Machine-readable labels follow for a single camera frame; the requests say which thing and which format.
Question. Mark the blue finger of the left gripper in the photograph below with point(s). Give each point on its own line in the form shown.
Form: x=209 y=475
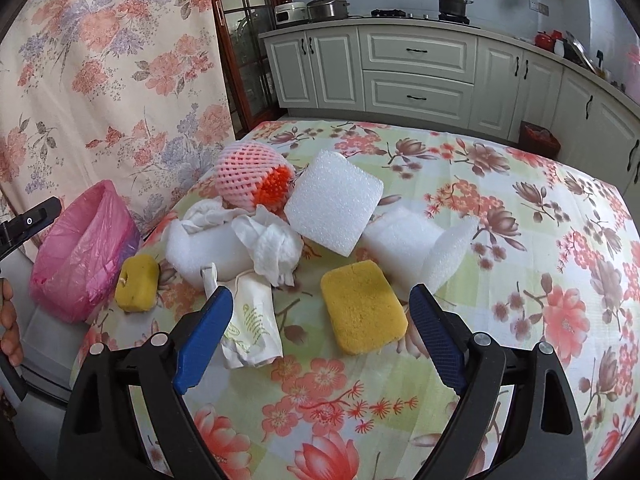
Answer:
x=16 y=232

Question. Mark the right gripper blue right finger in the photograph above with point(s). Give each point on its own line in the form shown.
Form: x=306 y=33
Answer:
x=441 y=339

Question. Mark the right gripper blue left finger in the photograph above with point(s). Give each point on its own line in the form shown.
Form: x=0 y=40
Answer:
x=197 y=336

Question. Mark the small yellow sponge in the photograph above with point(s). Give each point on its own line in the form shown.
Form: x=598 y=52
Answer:
x=137 y=284

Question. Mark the large yellow sponge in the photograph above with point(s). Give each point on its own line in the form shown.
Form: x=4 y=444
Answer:
x=364 y=312

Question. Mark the white L-shaped foam piece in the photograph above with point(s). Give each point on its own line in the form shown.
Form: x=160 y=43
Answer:
x=411 y=250

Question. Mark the white paper towel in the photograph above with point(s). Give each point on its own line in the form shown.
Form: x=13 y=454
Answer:
x=274 y=247

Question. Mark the pink foam net with orange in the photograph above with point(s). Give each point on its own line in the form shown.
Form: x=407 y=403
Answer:
x=249 y=173

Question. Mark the white foam block square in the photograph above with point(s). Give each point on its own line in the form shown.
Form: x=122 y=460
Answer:
x=332 y=202

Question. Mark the pink lined trash bin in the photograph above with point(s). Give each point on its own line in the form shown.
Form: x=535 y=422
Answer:
x=79 y=261

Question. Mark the lower kitchen cabinets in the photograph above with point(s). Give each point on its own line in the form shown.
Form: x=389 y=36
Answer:
x=469 y=79

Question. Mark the person's left hand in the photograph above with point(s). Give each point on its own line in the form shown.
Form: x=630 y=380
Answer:
x=10 y=340

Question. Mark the floral tablecloth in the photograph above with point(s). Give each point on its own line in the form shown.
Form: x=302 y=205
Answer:
x=553 y=256

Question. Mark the floral curtain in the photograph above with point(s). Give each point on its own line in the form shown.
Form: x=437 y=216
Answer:
x=130 y=91

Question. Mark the small red floor bin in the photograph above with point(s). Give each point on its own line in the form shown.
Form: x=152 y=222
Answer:
x=538 y=140

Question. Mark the red kettle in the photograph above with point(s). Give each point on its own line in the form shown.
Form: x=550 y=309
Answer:
x=547 y=41

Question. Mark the dark wooden glass door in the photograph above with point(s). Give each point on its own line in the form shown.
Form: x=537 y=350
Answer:
x=247 y=75

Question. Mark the gas stove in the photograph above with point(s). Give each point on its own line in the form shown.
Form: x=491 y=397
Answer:
x=398 y=13

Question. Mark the black cooking pot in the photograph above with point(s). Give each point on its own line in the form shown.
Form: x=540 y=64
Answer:
x=454 y=11

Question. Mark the pink thermos bottle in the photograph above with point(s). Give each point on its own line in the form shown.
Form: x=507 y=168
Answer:
x=632 y=65

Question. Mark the silver rice cooker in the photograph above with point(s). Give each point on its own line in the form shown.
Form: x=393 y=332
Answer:
x=327 y=10

